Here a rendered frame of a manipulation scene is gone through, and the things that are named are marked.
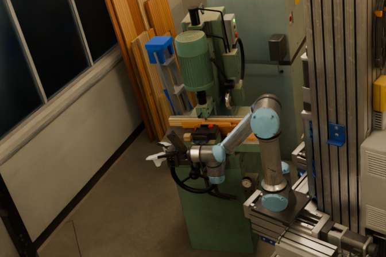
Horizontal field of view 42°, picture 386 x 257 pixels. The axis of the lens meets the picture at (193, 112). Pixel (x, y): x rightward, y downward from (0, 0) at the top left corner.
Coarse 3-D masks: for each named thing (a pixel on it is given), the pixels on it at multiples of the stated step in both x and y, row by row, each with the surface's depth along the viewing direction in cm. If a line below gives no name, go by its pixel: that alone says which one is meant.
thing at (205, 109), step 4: (208, 96) 307; (208, 100) 302; (212, 100) 307; (204, 104) 299; (208, 104) 299; (212, 104) 307; (196, 108) 298; (200, 108) 297; (204, 108) 296; (208, 108) 298; (196, 112) 299; (204, 112) 298; (208, 112) 299; (204, 116) 299; (208, 116) 299
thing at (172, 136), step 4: (172, 132) 231; (168, 136) 229; (172, 136) 229; (176, 136) 232; (172, 140) 230; (176, 140) 230; (180, 140) 233; (176, 144) 230; (180, 144) 231; (176, 148) 231; (180, 148) 230; (184, 148) 232; (180, 152) 231; (184, 152) 231
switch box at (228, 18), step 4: (224, 16) 303; (228, 16) 302; (232, 16) 300; (224, 20) 298; (228, 20) 297; (232, 20) 299; (228, 24) 298; (232, 24) 299; (228, 28) 299; (232, 28) 299; (236, 28) 308; (224, 32) 302; (228, 32) 301; (232, 32) 300; (236, 32) 308; (224, 36) 303; (228, 36) 302; (232, 36) 302; (228, 40) 304; (232, 40) 303; (236, 40) 309; (232, 44) 304
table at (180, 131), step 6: (174, 126) 317; (180, 126) 315; (168, 132) 312; (180, 132) 309; (186, 132) 308; (192, 132) 307; (180, 138) 303; (222, 138) 295; (186, 144) 299; (246, 144) 287; (252, 144) 286; (258, 144) 284; (240, 150) 291; (246, 150) 289; (252, 150) 288; (258, 150) 287
